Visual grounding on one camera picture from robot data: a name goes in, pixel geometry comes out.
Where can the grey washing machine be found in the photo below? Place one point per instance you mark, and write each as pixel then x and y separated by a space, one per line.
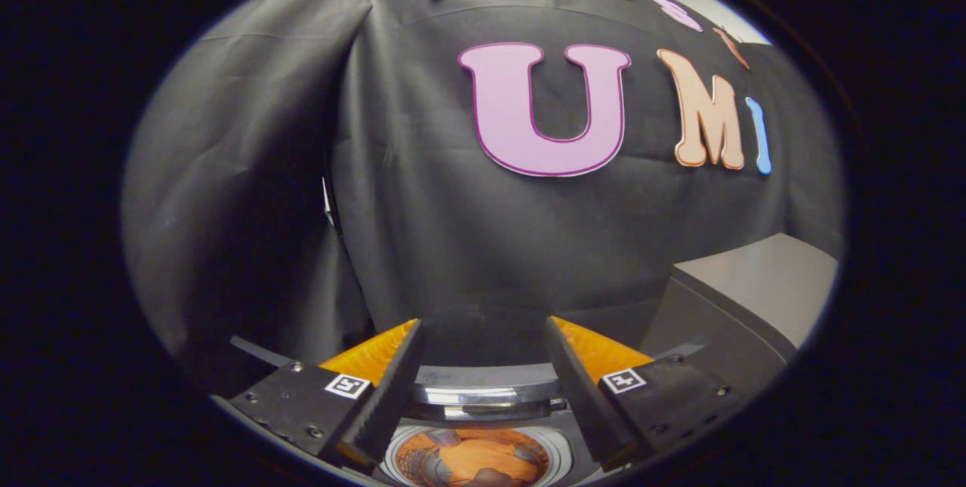
pixel 562 442

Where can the black backdrop cloth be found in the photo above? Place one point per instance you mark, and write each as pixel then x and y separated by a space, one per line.
pixel 249 170

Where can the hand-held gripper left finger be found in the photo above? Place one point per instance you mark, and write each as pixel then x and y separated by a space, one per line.
pixel 392 389

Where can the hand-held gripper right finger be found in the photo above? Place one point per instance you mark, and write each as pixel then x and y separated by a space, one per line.
pixel 581 389

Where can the orange garment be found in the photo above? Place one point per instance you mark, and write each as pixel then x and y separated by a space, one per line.
pixel 472 458

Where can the beige cabinet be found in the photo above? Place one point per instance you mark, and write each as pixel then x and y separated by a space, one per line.
pixel 755 283

